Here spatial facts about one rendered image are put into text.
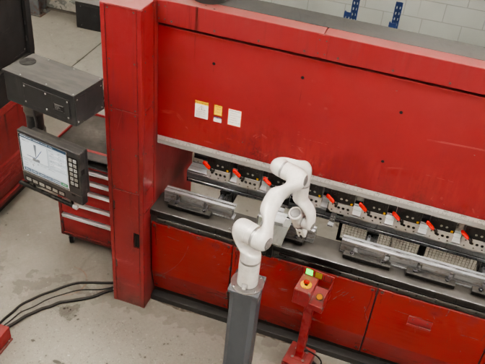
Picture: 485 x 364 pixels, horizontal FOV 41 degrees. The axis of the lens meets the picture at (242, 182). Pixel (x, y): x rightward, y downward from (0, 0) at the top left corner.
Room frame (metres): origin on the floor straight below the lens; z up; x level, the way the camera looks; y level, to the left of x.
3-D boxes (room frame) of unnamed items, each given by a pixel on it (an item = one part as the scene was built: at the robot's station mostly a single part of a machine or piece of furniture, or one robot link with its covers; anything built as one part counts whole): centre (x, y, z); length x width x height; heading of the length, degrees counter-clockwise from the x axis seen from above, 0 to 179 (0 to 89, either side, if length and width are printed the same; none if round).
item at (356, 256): (3.07, -0.83, 0.89); 0.30 x 0.05 x 0.03; 75
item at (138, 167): (3.71, 0.63, 1.15); 0.85 x 0.25 x 2.30; 165
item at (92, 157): (3.37, 1.06, 1.17); 0.40 x 0.24 x 0.07; 75
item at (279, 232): (3.14, -0.22, 1.00); 0.26 x 0.18 x 0.01; 165
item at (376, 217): (3.13, -0.81, 1.26); 0.15 x 0.09 x 0.17; 75
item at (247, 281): (2.65, -0.09, 1.09); 0.19 x 0.19 x 0.18
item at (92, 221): (4.02, 1.09, 0.50); 0.50 x 0.50 x 1.00; 75
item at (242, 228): (2.67, -0.06, 1.30); 0.19 x 0.12 x 0.24; 55
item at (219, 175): (3.40, 0.15, 1.26); 0.15 x 0.09 x 0.17; 75
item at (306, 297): (2.90, -0.51, 0.75); 0.20 x 0.16 x 0.18; 67
